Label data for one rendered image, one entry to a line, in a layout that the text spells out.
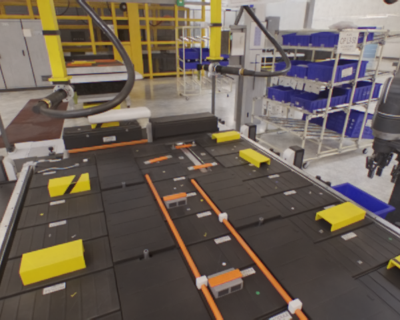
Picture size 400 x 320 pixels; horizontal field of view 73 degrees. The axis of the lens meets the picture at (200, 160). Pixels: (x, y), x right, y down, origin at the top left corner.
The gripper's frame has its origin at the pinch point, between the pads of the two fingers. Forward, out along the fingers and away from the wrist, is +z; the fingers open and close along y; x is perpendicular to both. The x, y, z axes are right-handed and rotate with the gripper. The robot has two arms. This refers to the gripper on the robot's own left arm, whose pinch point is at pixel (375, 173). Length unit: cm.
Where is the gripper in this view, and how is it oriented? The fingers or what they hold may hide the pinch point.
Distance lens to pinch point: 136.9
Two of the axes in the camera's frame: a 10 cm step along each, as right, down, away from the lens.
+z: 0.0, 9.1, 4.2
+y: -9.2, 1.6, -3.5
